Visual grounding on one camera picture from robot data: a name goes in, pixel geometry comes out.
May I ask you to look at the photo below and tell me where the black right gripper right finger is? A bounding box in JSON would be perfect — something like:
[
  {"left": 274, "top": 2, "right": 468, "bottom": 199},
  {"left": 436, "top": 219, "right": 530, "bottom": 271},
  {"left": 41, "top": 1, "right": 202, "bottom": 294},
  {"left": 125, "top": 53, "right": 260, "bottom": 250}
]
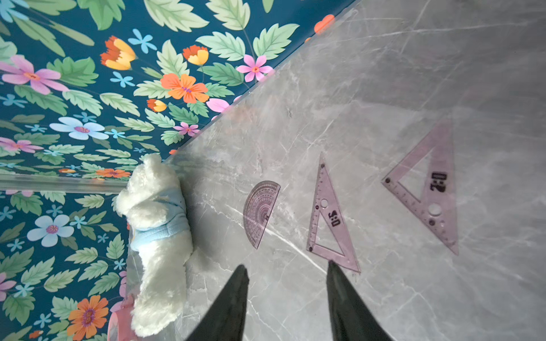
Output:
[{"left": 326, "top": 261, "right": 392, "bottom": 341}]

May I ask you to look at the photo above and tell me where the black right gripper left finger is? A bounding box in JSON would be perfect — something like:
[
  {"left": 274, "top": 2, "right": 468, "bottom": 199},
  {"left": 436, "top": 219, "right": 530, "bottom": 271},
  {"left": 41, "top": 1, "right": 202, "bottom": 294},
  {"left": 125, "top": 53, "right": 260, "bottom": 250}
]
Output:
[{"left": 186, "top": 264, "right": 250, "bottom": 341}]

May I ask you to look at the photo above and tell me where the purple narrow triangle ruler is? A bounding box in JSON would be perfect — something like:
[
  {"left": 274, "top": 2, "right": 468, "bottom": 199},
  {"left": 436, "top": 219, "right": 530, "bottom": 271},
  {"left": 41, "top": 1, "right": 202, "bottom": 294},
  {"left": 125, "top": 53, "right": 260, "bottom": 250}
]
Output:
[{"left": 306, "top": 153, "right": 361, "bottom": 274}]

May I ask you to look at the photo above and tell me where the purple protractor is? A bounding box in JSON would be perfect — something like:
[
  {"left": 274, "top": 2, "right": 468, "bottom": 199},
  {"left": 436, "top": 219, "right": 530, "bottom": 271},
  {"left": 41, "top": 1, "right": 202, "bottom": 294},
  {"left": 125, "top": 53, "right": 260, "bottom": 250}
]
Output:
[{"left": 243, "top": 180, "right": 281, "bottom": 249}]

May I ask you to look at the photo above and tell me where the purple wide triangle ruler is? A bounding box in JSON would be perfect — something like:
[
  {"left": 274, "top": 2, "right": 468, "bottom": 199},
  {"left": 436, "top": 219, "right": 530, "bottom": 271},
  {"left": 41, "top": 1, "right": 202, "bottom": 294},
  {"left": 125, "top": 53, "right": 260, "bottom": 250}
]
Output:
[{"left": 382, "top": 118, "right": 459, "bottom": 255}]

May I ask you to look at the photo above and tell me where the pink alarm clock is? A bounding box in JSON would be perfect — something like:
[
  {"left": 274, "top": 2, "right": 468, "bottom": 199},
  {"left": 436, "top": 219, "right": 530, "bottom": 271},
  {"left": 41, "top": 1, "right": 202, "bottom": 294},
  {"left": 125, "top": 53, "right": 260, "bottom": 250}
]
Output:
[{"left": 107, "top": 296, "right": 139, "bottom": 341}]

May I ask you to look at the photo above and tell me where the white teddy bear blue shirt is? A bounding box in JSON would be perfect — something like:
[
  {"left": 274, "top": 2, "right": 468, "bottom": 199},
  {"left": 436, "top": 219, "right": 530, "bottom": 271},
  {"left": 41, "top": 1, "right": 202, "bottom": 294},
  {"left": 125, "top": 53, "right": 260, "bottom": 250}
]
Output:
[{"left": 114, "top": 154, "right": 193, "bottom": 338}]

